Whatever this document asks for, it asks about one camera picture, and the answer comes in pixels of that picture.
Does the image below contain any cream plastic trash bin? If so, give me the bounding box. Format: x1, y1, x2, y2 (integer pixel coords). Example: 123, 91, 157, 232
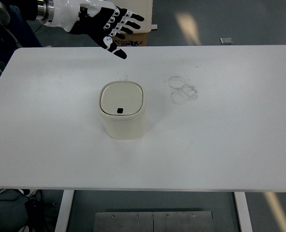
99, 81, 148, 141

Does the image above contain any brown cardboard box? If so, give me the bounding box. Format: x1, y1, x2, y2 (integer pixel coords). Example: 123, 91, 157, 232
113, 32, 148, 46

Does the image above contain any white and black hand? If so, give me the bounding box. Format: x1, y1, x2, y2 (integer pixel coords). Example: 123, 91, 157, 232
45, 0, 145, 60

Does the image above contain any white table leg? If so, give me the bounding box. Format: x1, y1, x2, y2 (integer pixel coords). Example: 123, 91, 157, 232
233, 191, 254, 232
55, 189, 75, 232

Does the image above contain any grey metal plate with screws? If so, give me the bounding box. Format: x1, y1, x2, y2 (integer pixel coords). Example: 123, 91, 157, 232
94, 211, 214, 232

